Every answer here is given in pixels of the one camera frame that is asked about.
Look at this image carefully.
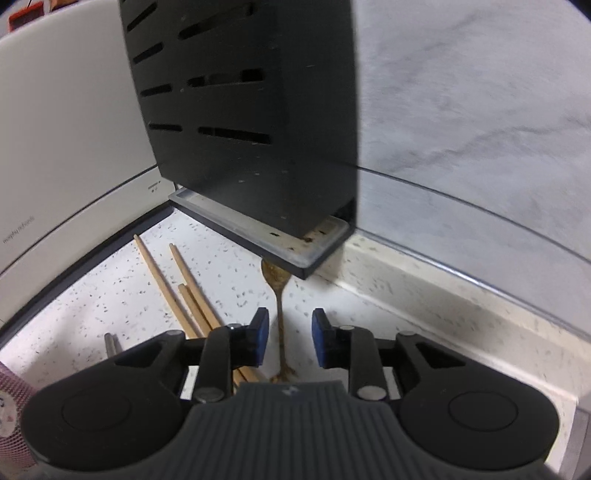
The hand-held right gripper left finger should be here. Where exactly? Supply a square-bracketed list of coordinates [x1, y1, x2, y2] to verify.
[113, 308, 270, 403]

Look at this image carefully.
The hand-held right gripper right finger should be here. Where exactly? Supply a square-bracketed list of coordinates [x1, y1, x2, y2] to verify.
[311, 308, 467, 400]

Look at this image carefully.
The golden spoon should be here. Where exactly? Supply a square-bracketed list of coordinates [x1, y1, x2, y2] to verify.
[260, 259, 297, 385]

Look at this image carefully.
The wooden chopstick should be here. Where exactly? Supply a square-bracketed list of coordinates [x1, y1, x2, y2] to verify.
[133, 234, 205, 339]
[178, 283, 262, 384]
[168, 243, 223, 331]

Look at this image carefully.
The pink mesh utensil holder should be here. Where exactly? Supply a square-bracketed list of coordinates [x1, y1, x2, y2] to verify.
[0, 359, 38, 468]

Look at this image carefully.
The grey knife block tray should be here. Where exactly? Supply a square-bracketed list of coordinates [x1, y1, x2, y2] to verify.
[167, 187, 357, 280]

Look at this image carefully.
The black knife block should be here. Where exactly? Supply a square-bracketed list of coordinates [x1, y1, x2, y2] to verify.
[119, 0, 362, 239]

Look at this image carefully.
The white countertop appliance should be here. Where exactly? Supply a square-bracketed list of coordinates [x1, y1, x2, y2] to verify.
[0, 0, 177, 325]

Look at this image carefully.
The red plastic block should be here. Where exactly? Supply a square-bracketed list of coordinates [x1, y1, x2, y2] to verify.
[8, 6, 46, 31]

